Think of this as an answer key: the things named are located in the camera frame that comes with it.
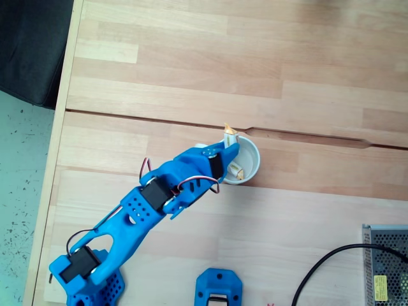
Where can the light wooden board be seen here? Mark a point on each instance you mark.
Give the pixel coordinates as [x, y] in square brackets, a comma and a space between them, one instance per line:
[255, 223]

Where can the black cushion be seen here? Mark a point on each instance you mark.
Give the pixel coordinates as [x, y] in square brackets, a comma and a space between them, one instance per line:
[32, 48]

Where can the white ceramic mug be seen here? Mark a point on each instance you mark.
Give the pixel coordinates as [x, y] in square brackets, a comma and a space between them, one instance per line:
[252, 159]

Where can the white yellow sweet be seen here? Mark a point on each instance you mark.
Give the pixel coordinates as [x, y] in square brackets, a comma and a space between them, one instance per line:
[237, 170]
[231, 140]

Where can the perforated metal power supply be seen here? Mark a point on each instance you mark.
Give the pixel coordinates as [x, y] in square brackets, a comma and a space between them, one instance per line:
[387, 255]

